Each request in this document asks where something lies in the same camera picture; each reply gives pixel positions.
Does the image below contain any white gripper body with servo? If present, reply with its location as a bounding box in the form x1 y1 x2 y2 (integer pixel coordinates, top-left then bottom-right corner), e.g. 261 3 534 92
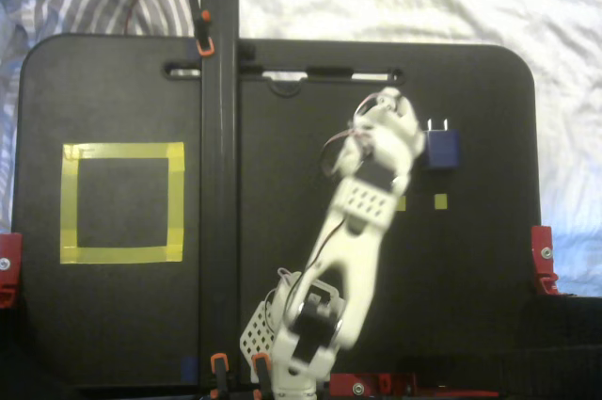
345 110 415 175

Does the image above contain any blue and white charger block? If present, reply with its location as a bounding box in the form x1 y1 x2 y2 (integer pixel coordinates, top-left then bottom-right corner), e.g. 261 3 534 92
421 117 462 170

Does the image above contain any red corner bracket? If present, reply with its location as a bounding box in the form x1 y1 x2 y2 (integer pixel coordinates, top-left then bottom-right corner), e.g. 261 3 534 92
530 225 561 296
0 232 24 310
328 371 420 399

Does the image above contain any orange and black spring clamp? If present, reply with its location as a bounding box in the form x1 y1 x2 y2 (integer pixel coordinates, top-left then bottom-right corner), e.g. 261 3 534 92
210 352 231 400
251 353 274 400

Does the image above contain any black flat bar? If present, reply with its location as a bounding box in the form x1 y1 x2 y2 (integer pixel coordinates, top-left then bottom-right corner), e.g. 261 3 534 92
198 0 242 392

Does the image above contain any yellow tape square outline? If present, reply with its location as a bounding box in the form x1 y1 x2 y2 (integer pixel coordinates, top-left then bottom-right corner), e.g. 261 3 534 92
59 141 185 264

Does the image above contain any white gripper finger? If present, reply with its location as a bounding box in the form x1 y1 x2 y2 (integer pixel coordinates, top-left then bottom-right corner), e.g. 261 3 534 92
402 105 427 159
375 87 408 112

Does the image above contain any orange and black bar clamp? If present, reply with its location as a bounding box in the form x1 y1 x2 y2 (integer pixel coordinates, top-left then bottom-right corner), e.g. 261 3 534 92
186 0 217 58

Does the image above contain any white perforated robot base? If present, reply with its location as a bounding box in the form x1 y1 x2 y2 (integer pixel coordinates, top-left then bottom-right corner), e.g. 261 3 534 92
239 308 277 368

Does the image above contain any black backdrop board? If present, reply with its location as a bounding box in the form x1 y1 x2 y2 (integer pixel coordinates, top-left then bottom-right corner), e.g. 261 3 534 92
0 294 602 400

